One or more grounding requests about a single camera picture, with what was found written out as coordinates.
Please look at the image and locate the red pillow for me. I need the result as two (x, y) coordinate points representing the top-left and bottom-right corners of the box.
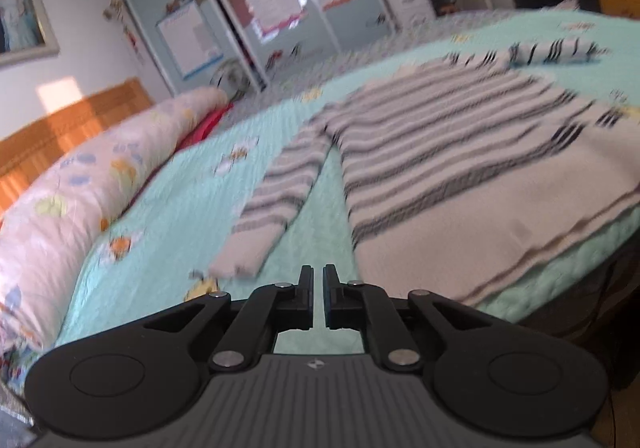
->
(175, 103), (236, 151)

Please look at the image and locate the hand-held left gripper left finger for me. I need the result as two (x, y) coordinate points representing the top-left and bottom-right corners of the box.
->
(142, 265), (315, 373)

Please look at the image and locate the white black-striped sweater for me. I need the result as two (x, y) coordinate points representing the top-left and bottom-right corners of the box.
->
(207, 39), (640, 309)

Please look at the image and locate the red hanging ornament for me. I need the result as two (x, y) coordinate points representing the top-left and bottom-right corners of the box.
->
(125, 25), (146, 66)

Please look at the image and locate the white drawer cabinet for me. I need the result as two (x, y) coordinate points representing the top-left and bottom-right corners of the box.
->
(390, 0), (436, 24)

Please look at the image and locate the wooden bed headboard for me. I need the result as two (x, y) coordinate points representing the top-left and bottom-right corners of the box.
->
(0, 78), (153, 224)

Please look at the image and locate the blue-framed wall chart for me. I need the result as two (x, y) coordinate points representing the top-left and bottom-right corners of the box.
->
(156, 0), (225, 80)

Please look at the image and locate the sliding glass door wardrobe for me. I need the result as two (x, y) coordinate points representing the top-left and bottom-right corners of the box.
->
(104, 0), (401, 96)

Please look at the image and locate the rolled floral quilt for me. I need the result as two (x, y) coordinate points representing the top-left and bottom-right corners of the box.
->
(0, 87), (231, 354)

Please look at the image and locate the electric floor fan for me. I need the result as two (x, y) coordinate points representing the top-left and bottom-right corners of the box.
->
(209, 59), (251, 96)

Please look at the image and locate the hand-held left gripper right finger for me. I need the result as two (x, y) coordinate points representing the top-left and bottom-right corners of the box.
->
(322, 264), (496, 373)

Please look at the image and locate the framed wedding photo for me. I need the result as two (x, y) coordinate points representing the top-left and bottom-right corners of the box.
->
(0, 0), (60, 70)

